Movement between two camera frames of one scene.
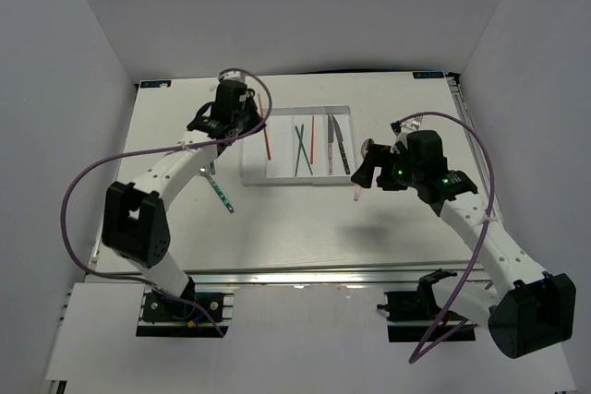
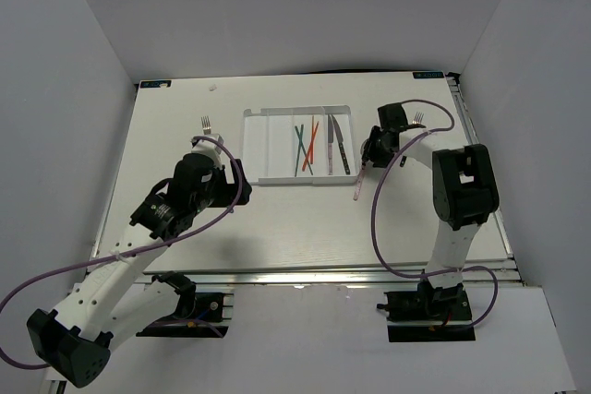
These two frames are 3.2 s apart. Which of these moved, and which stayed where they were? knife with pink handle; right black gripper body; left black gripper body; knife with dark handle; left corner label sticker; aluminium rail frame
Moved: left black gripper body; right black gripper body
Stayed: knife with dark handle; aluminium rail frame; knife with pink handle; left corner label sticker
